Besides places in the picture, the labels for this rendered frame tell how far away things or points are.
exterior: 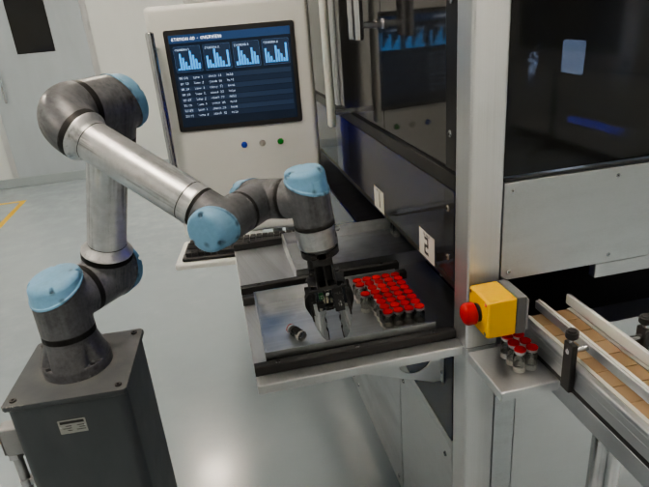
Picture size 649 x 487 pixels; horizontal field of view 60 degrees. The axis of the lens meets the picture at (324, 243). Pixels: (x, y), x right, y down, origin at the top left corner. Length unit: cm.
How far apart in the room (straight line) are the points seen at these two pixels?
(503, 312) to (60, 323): 90
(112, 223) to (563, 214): 93
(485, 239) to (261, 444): 147
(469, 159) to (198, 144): 114
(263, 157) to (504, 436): 114
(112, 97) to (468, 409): 93
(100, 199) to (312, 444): 132
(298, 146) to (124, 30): 469
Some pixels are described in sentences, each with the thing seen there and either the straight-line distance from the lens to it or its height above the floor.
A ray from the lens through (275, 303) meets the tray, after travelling 131.
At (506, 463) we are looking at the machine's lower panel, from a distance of 135.
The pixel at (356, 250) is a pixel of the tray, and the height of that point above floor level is 88.
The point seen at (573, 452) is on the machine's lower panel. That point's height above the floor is 55.
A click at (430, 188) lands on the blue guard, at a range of 115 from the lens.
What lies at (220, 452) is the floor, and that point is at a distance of 228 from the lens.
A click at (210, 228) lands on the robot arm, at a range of 91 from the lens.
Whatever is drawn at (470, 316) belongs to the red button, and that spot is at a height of 100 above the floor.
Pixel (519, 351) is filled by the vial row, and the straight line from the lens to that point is 105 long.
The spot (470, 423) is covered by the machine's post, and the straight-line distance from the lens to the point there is 124.
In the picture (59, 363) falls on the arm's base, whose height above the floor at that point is 84.
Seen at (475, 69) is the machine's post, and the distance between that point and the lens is 95.
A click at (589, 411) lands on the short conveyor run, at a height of 88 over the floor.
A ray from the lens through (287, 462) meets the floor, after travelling 219.
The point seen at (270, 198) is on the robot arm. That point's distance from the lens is 101.
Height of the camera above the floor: 150
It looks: 23 degrees down
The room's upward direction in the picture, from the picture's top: 5 degrees counter-clockwise
